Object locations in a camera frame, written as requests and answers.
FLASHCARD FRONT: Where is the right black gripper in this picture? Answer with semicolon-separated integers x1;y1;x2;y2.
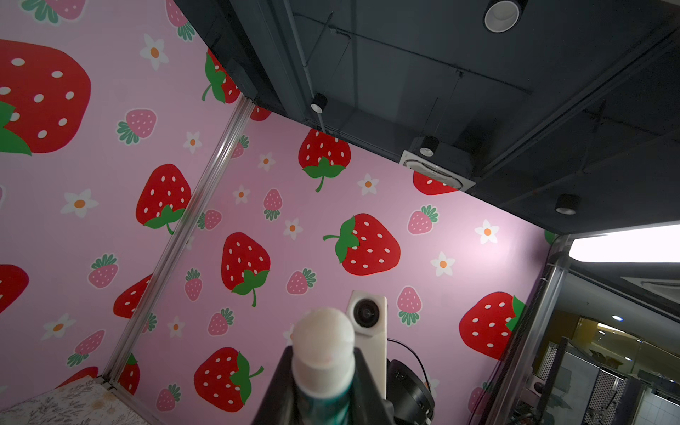
387;359;436;425

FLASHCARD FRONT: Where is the right aluminium frame post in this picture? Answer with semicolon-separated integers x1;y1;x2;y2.
479;235;572;424

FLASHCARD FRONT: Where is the floral patterned table mat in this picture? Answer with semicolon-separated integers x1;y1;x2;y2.
1;378;148;425

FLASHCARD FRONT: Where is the aluminium frame post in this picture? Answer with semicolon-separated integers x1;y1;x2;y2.
100;97;255;384
479;235;572;424

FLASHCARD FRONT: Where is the white ceiling spotlight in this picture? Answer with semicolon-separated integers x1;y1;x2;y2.
483;0;529;34

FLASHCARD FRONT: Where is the white green glue stick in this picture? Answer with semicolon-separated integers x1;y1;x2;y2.
291;307;355;425

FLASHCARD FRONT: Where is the left aluminium frame post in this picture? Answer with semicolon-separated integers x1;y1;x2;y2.
100;97;255;384

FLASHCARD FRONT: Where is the bright ceiling light panel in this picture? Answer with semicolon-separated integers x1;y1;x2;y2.
568;223;679;264

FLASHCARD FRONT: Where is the ceiling air vent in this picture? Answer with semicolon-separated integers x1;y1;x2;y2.
400;136;476;191

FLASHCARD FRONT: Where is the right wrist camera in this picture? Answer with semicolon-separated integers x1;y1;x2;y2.
346;290;388;400

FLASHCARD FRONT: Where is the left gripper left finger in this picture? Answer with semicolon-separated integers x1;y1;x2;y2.
251;346;297;425

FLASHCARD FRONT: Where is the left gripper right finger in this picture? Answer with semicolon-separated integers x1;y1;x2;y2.
350;348;395;425

